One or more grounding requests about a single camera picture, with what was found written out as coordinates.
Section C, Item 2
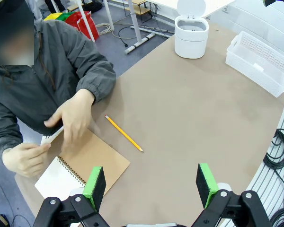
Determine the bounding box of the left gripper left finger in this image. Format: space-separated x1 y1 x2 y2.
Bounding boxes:
34 166 110 227

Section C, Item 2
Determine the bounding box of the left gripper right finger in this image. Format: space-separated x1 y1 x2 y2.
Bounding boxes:
191 163 269 227

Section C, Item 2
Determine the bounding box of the spiral notebook brown cover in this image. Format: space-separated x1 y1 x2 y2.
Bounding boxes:
34 127 131 202

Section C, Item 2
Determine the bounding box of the yellow pencil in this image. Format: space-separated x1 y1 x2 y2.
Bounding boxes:
104 114 144 153

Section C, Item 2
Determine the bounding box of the torn white paper page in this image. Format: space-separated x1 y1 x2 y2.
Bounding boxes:
40 125 65 146

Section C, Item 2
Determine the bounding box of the person's left forearm grey sleeve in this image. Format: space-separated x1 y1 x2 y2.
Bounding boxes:
74 62 117 104

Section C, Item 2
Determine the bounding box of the person's right forearm grey sleeve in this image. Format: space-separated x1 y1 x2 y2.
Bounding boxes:
0 101 23 153

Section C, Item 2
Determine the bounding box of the person's right hand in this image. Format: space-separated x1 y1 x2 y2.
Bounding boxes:
2 142 52 178

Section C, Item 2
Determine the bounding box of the person's left hand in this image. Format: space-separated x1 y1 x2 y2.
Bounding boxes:
43 88 96 153

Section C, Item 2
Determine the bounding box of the white perforated plastic basket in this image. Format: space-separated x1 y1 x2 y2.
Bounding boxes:
225 30 284 98

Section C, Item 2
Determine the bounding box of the white lidded trash bin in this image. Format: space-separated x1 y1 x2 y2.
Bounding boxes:
174 0 209 60

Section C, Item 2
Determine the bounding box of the black wooden floor rack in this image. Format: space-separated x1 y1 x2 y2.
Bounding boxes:
123 0 152 23

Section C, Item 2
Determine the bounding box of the person in grey jacket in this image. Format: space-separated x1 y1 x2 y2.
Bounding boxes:
0 0 117 154

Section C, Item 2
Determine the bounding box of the red recycling bag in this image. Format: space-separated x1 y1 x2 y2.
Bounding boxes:
64 10 100 42

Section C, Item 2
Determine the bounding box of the green recycling bag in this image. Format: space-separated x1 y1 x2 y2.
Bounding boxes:
56 11 74 21

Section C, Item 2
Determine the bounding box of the yellow recycling bag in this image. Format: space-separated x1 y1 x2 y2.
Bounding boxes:
43 12 62 22

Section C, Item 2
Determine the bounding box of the black cable coil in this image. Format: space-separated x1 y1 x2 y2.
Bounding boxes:
269 205 284 227
262 128 284 170

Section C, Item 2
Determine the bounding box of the black floor cable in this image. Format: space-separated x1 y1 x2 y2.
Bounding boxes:
112 23 143 48

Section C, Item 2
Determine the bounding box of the beige coiled cable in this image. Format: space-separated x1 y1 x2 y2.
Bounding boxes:
95 22 115 36

